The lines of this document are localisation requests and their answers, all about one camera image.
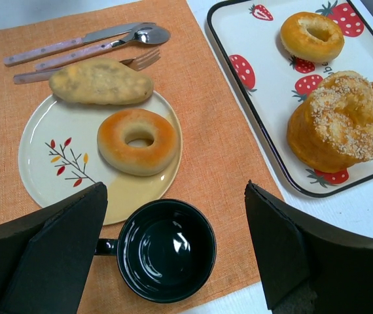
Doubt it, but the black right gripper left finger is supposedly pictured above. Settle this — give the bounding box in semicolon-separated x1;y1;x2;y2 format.
0;183;107;313

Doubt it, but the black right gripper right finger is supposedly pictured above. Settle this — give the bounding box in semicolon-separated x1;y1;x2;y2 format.
245;183;373;313

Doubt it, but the golden bagel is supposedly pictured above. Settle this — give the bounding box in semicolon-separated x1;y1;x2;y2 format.
97;109;179;176

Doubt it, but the elongated bread roll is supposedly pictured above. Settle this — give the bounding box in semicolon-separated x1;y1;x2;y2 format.
49;58;154;105

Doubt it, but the sugar topped round bread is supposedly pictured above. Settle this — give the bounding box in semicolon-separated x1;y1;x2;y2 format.
287;71;373;173

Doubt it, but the round white yellow plate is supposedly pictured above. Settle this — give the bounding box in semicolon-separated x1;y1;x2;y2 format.
18;96;183;225

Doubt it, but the black cup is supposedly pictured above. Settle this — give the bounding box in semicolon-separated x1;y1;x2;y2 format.
95;199;217;304

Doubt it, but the orange cloth placemat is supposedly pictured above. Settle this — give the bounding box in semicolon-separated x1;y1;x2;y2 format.
0;1;279;313

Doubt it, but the strawberry pattern rectangular tray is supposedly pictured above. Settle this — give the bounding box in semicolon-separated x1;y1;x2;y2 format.
207;1;373;198

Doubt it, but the table knife pink handle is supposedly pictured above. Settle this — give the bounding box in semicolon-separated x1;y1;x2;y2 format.
3;22;154;67

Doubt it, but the fork pink handle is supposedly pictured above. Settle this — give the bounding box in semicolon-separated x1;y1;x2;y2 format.
13;48;160;84

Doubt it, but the golden bagel far ring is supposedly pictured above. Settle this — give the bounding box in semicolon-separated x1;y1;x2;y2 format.
279;11;346;63

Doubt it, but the spoon pink handle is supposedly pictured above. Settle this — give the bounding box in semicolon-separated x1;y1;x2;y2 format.
35;24;171;71

